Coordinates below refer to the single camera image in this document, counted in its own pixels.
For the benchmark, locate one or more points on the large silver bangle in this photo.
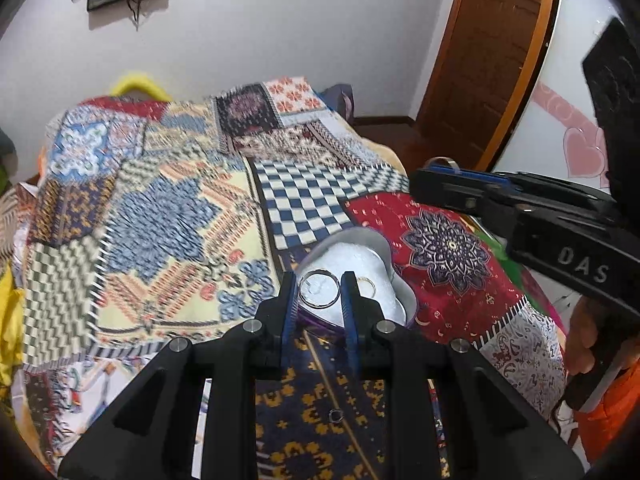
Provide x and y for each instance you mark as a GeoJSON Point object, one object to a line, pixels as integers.
{"type": "Point", "coordinates": [320, 288]}

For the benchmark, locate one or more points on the patchwork printed blanket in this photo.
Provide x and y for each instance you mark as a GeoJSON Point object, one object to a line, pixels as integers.
{"type": "Point", "coordinates": [165, 230]}

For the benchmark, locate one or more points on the blue bag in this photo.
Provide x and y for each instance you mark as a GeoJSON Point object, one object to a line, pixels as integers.
{"type": "Point", "coordinates": [345, 100]}

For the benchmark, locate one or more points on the yellow cloth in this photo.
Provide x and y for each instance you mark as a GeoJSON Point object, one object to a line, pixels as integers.
{"type": "Point", "coordinates": [9, 325]}

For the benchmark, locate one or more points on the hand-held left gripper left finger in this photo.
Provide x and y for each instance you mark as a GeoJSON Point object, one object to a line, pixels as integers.
{"type": "Point", "coordinates": [290, 310]}

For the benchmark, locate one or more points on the brown wooden door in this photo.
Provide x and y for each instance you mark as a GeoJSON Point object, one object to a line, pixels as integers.
{"type": "Point", "coordinates": [492, 55]}

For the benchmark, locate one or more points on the yellow pillow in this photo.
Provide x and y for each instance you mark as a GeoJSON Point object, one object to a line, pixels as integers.
{"type": "Point", "coordinates": [139, 85]}

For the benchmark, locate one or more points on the person's right hand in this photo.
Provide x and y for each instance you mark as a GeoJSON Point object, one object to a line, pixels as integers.
{"type": "Point", "coordinates": [581, 332]}

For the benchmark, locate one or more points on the white cabinet with pink hearts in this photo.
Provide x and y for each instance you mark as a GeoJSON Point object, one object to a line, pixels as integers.
{"type": "Point", "coordinates": [560, 110]}

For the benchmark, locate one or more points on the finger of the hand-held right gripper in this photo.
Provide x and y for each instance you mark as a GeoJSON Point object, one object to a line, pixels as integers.
{"type": "Point", "coordinates": [445, 191]}
{"type": "Point", "coordinates": [480, 173]}

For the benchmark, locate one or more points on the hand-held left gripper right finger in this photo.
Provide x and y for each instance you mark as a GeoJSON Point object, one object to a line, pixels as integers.
{"type": "Point", "coordinates": [350, 312]}

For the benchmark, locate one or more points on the silver heart-shaped tin box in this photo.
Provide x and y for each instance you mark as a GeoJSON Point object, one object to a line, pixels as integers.
{"type": "Point", "coordinates": [360, 260]}

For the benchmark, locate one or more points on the orange clothing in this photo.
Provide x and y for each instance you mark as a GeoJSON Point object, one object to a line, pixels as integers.
{"type": "Point", "coordinates": [612, 412]}

